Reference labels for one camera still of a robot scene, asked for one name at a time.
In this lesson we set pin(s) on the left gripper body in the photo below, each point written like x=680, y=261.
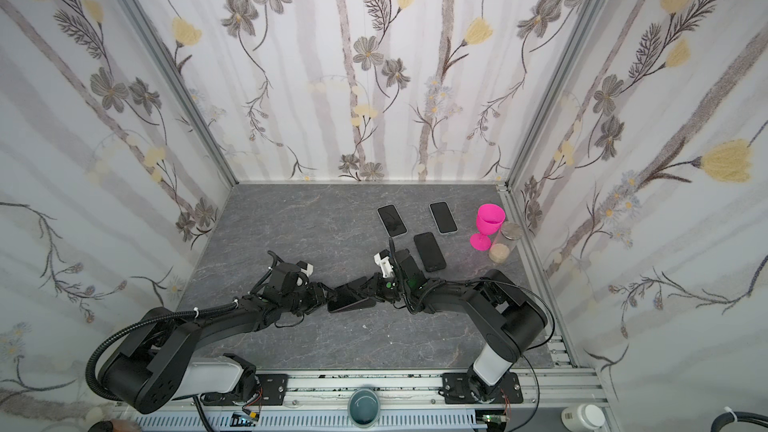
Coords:
x=303, y=300

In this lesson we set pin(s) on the clear jar with cork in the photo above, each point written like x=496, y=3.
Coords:
x=504, y=242

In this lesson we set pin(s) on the light blue case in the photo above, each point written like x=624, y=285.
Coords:
x=392, y=220
x=443, y=217

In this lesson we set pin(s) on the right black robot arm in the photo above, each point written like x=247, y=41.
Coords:
x=508, y=317

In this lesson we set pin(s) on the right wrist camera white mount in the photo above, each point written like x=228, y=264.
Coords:
x=383, y=261

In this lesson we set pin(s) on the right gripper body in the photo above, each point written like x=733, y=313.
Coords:
x=377, y=285

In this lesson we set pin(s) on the teal round cup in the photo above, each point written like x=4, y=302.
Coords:
x=364, y=408

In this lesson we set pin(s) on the white bottle bottom right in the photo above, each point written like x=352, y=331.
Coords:
x=583, y=418

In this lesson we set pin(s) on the black phone case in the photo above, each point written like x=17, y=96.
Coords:
x=429, y=252

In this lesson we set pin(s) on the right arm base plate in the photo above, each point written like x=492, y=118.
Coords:
x=465, y=388

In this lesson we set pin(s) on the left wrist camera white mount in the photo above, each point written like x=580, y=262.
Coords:
x=306, y=268

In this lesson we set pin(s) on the aluminium front rail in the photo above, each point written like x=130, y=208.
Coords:
x=331, y=389

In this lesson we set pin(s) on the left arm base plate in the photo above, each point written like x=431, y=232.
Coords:
x=251, y=390

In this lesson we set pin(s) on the white slotted cable duct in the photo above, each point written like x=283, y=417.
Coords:
x=317, y=420

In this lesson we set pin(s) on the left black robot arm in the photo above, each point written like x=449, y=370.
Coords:
x=144, y=363

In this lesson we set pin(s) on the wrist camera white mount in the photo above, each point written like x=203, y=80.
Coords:
x=383, y=261
x=306, y=268

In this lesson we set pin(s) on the pink plastic goblet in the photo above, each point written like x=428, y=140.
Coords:
x=489, y=219

